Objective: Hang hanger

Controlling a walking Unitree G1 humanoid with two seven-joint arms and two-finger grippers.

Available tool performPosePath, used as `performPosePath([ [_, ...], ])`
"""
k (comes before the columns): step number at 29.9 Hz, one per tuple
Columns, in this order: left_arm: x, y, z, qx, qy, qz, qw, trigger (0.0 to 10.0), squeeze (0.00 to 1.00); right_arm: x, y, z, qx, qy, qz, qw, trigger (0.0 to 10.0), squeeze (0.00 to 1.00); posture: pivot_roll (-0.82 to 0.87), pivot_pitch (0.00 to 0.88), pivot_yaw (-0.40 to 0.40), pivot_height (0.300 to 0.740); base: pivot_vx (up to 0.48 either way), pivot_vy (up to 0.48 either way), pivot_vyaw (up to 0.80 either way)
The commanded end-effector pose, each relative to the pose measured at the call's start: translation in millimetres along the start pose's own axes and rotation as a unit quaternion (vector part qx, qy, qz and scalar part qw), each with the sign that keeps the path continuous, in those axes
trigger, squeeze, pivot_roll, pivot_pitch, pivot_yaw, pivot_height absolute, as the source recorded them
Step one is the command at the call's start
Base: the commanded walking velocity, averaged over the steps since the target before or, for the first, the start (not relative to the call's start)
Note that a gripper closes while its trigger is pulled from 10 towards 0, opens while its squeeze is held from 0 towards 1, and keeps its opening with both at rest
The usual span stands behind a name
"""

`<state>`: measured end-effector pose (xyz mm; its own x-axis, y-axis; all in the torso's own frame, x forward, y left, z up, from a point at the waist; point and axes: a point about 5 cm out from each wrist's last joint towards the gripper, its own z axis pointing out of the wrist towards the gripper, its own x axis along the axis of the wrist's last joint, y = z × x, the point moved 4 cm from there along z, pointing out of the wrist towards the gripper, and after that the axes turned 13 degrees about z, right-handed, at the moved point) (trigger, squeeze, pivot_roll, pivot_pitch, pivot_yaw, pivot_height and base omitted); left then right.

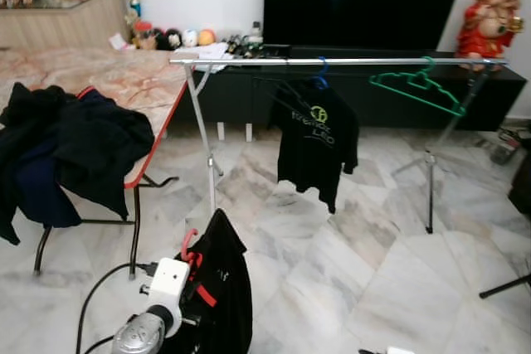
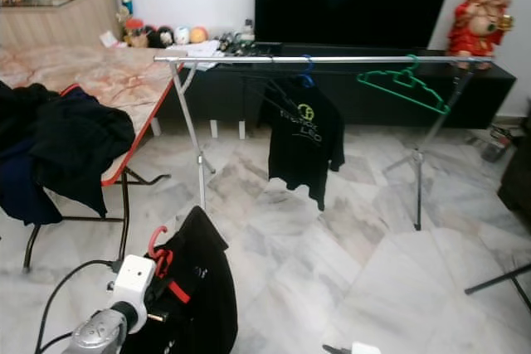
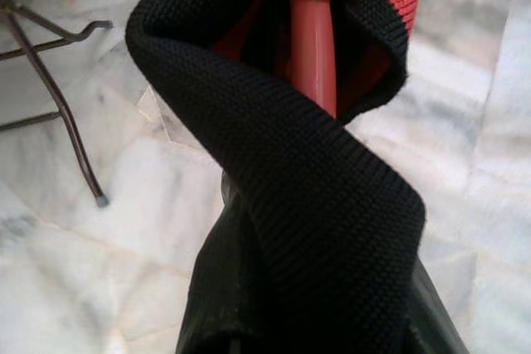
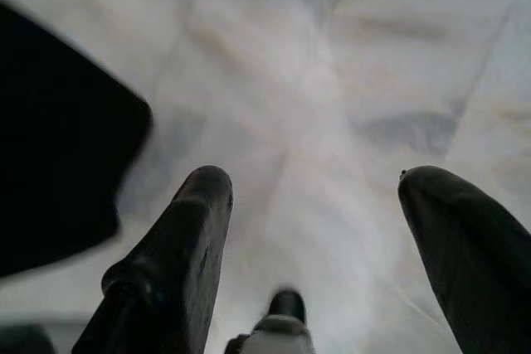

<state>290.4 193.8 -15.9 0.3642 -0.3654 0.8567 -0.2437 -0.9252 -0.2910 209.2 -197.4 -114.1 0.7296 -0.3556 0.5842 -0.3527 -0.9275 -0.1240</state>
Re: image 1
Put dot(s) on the navy polo shirt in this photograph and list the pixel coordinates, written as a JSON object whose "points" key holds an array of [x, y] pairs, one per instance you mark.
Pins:
{"points": [[46, 196]]}

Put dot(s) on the black plastic hanger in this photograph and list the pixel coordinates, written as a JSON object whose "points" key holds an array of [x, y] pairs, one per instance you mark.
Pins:
{"points": [[286, 89]]}

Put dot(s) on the black printed T-shirt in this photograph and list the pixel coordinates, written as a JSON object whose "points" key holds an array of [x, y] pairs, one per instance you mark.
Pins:
{"points": [[315, 155]]}

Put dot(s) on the wooden sideboard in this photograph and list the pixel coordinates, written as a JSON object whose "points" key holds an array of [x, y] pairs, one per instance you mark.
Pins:
{"points": [[58, 26]]}

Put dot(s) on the black flat television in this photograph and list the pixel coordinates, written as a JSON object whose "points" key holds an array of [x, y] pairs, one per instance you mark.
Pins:
{"points": [[365, 2]]}

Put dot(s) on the black tripod leg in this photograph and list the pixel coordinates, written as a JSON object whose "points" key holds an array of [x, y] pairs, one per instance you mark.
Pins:
{"points": [[504, 286]]}

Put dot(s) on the red laughing Buddha statue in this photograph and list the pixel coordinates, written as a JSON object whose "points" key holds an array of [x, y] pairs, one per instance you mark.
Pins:
{"points": [[485, 26]]}

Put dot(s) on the red plastic hanger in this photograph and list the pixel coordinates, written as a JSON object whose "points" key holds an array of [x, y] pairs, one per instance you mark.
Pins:
{"points": [[205, 294]]}

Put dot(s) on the blue plastic hanger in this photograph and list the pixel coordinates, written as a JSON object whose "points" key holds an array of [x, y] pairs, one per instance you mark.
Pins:
{"points": [[321, 80]]}

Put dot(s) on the white blue plush toy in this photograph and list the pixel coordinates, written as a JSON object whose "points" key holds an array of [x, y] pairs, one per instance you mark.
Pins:
{"points": [[190, 38]]}

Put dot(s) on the metal clothes rack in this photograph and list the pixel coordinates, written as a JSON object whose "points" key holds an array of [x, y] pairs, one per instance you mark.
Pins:
{"points": [[249, 61]]}

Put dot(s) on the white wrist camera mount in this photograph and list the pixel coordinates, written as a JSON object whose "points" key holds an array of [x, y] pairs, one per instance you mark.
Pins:
{"points": [[400, 351], [166, 283]]}

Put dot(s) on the grey power strip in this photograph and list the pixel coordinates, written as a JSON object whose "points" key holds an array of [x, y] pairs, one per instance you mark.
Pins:
{"points": [[506, 153]]}

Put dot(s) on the dark sofa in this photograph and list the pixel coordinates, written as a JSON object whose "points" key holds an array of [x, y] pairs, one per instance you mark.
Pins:
{"points": [[521, 184]]}

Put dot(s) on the green plastic hanger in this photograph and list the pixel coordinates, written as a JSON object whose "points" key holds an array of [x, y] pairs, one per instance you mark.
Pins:
{"points": [[423, 79]]}

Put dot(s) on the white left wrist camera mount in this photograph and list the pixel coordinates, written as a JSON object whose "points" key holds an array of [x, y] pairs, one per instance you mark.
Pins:
{"points": [[166, 283]]}

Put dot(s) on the black television console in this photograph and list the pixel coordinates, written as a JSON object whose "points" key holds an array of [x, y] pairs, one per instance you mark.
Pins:
{"points": [[249, 97]]}

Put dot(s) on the marble folding table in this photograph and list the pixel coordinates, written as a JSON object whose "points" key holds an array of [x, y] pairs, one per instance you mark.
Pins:
{"points": [[108, 72]]}

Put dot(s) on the orange red plush toy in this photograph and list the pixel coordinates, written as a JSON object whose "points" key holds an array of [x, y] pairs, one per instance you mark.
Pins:
{"points": [[207, 37]]}

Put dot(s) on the pink tissue box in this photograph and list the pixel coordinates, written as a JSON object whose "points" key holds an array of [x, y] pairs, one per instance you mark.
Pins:
{"points": [[119, 42]]}

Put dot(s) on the red lidded jar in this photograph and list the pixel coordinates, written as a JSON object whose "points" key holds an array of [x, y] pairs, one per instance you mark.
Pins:
{"points": [[143, 36]]}

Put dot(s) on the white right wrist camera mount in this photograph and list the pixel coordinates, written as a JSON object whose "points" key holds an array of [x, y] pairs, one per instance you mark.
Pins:
{"points": [[400, 351]]}

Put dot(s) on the black red plush toy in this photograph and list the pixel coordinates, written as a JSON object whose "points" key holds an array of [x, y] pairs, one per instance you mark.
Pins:
{"points": [[170, 39]]}

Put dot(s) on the white paper stack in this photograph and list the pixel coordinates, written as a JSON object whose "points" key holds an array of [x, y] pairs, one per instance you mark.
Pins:
{"points": [[211, 55]]}

